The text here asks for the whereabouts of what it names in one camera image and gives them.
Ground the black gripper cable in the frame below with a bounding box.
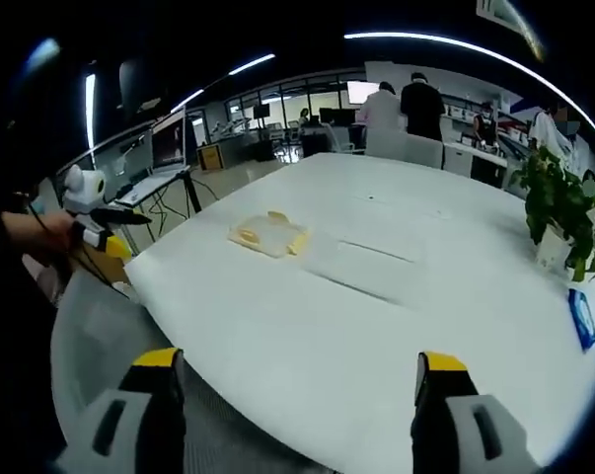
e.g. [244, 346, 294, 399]
[13, 191, 130, 300]

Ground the short ceiling light strip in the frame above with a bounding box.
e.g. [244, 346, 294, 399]
[227, 52, 277, 77]

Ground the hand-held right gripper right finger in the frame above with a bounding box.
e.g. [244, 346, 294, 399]
[409, 351, 543, 474]

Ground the white wall screen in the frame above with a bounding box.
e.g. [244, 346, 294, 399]
[345, 81, 380, 106]

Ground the long ceiling light strip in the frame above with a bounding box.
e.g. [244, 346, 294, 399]
[343, 32, 595, 135]

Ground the translucent buckle part yellow strap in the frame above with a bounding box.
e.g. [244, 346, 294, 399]
[227, 216, 274, 251]

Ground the white side desk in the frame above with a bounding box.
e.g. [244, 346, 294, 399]
[113, 166, 192, 207]

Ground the blue wipes packet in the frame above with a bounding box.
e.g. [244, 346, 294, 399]
[566, 287, 595, 354]

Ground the white office chair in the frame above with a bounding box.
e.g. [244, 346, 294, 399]
[404, 133, 446, 170]
[364, 128, 408, 160]

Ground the computer monitor on stand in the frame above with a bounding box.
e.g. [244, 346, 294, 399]
[150, 110, 188, 172]

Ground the person's left hand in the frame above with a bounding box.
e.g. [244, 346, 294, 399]
[49, 214, 84, 253]

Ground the grey mesh office chair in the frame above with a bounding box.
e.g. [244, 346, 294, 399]
[49, 269, 337, 474]

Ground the green potted plant white pot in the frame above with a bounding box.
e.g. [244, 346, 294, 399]
[507, 141, 595, 283]

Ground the clear bag with yellow items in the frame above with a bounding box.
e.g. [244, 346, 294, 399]
[264, 210, 311, 259]

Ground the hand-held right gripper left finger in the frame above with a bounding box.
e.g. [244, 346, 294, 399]
[54, 347, 187, 474]

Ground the yellow box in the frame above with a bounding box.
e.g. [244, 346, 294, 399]
[197, 143, 225, 172]

